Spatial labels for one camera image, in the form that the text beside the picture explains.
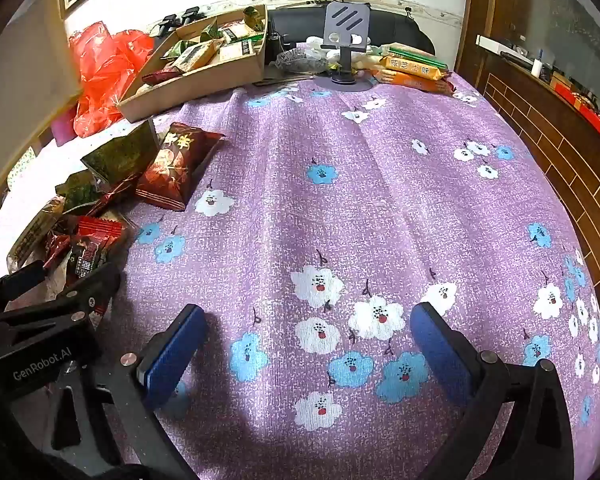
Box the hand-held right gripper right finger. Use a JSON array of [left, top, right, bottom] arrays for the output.
[[409, 302, 577, 480]]

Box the beige long snack packet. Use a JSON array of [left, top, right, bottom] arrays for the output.
[[6, 196, 67, 275]]

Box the clear plastic bag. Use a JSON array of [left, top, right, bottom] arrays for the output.
[[275, 49, 331, 77]]

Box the red gift box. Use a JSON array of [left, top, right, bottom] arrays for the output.
[[554, 82, 600, 149]]

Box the group of mixed snack packets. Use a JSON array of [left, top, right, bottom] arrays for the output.
[[142, 6, 267, 86]]

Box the orange snack packet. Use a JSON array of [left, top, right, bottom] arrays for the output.
[[374, 70, 457, 96], [379, 56, 452, 82]]

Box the narrow dark red snack packet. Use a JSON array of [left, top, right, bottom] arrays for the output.
[[82, 176, 146, 218]]

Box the red black candy packet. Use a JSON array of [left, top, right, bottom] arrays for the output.
[[64, 215, 127, 282]]

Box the green flat snack packet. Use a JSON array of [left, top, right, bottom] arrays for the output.
[[387, 45, 449, 71]]

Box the wooden TV cabinet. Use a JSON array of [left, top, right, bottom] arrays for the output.
[[454, 0, 600, 128]]

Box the brown wooden sideboard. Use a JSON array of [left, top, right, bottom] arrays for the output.
[[475, 35, 600, 332]]

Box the red plastic bag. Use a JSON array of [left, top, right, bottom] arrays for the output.
[[69, 21, 156, 139]]

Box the white plastic bag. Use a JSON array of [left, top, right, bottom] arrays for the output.
[[305, 35, 396, 72]]

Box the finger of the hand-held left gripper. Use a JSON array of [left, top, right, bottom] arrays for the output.
[[0, 260, 47, 312], [0, 262, 122, 328]]

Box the purple floral tablecloth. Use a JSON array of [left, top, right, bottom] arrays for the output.
[[112, 72, 600, 480]]

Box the grey phone stand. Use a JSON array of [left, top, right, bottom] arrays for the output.
[[314, 2, 376, 92]]

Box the small green snack packet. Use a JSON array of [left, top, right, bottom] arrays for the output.
[[55, 170, 103, 213]]

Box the brown cardboard box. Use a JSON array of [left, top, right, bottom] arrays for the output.
[[116, 4, 270, 123]]

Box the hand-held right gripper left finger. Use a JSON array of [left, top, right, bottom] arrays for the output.
[[42, 304, 209, 480]]

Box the gold rimmed white tray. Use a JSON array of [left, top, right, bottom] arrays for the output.
[[0, 114, 162, 273]]

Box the black leather sofa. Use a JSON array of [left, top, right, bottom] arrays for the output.
[[267, 5, 437, 57]]

